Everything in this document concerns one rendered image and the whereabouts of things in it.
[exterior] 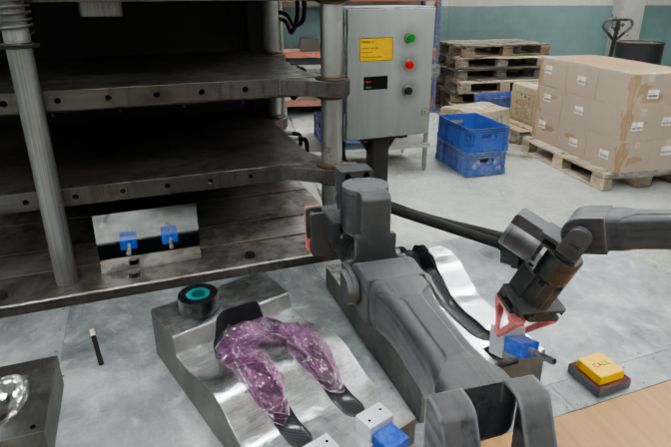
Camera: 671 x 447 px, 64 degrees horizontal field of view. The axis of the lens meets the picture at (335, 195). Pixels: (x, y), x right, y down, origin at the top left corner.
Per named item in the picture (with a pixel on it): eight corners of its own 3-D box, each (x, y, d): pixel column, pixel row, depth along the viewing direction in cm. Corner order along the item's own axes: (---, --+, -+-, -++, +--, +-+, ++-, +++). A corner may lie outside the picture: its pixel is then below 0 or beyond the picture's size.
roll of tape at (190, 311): (223, 313, 107) (221, 298, 106) (182, 322, 104) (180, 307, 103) (215, 294, 114) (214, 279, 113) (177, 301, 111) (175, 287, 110)
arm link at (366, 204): (322, 181, 66) (348, 215, 55) (387, 175, 68) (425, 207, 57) (324, 264, 70) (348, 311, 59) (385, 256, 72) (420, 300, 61)
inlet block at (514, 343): (564, 376, 89) (566, 344, 88) (541, 379, 87) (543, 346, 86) (509, 349, 101) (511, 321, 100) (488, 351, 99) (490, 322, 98)
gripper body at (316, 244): (308, 210, 75) (320, 229, 68) (376, 203, 77) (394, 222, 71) (309, 251, 77) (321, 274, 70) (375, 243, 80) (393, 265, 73)
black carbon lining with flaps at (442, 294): (497, 346, 104) (503, 304, 100) (424, 365, 99) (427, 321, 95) (412, 265, 134) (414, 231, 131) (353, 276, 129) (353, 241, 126)
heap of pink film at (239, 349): (354, 386, 95) (355, 349, 92) (269, 433, 85) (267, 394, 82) (278, 319, 114) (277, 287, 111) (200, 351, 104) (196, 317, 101)
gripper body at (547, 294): (496, 290, 93) (516, 260, 89) (540, 288, 98) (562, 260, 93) (515, 319, 89) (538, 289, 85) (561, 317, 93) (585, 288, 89)
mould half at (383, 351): (539, 388, 103) (549, 329, 98) (419, 423, 94) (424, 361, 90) (414, 268, 147) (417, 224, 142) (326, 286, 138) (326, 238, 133)
